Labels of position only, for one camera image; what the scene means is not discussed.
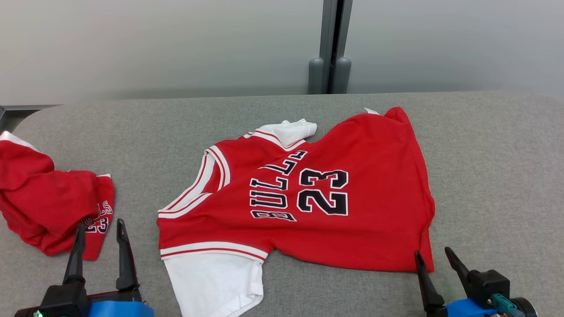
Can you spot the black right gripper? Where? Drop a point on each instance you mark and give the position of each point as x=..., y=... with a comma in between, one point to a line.
x=489, y=286

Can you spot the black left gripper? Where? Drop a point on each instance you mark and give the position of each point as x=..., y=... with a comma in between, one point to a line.
x=66, y=301

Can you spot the red shorts white trim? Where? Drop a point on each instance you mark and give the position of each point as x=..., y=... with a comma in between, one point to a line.
x=44, y=202

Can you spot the red Bulls jersey white sleeves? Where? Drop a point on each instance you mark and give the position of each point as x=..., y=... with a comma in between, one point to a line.
x=352, y=176

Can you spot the grey metal frame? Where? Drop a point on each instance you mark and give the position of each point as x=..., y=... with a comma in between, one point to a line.
x=26, y=107

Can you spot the grey cylindrical post bumper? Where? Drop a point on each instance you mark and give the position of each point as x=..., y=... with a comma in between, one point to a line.
x=316, y=77
x=342, y=77

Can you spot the grey metal partition post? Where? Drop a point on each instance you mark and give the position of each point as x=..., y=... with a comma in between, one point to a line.
x=327, y=31

